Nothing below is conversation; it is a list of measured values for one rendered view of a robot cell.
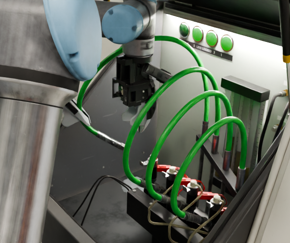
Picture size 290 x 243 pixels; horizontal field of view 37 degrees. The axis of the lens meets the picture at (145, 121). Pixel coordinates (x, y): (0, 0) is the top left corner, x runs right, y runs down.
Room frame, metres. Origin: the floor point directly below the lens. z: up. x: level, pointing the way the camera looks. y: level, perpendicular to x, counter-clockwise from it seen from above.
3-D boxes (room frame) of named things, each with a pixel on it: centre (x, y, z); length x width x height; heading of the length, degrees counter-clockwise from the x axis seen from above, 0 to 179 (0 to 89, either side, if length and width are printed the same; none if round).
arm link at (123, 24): (0.91, 0.06, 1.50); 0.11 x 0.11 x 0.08; 76
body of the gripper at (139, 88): (1.00, 0.03, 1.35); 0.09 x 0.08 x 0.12; 129
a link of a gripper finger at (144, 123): (0.99, 0.02, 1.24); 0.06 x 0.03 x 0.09; 129
